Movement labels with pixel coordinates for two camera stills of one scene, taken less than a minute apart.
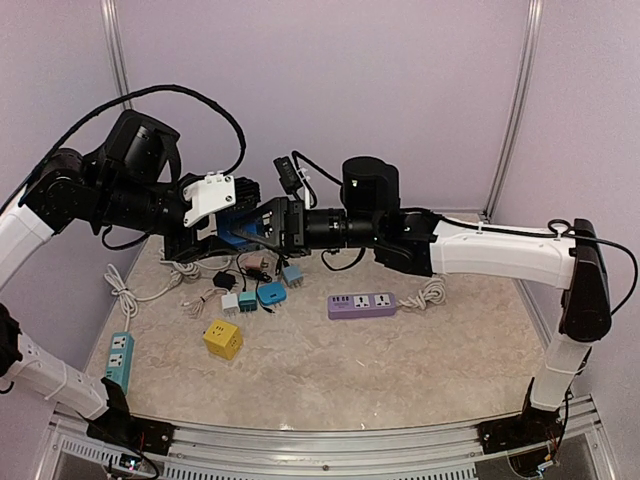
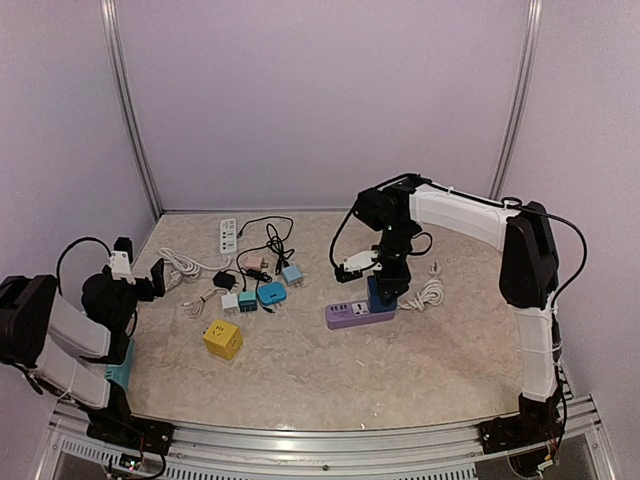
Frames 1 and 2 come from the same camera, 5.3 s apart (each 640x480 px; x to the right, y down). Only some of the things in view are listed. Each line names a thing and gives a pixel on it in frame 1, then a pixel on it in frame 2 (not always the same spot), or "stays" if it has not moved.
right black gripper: [287, 216] -> [398, 280]
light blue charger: [293, 275] stays
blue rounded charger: [272, 293] stays
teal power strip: [120, 359] stays
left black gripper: [190, 247] -> [147, 293]
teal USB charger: [247, 301] stays
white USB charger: [229, 303] stays
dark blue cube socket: [239, 221] -> [375, 303]
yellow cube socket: [223, 339] stays
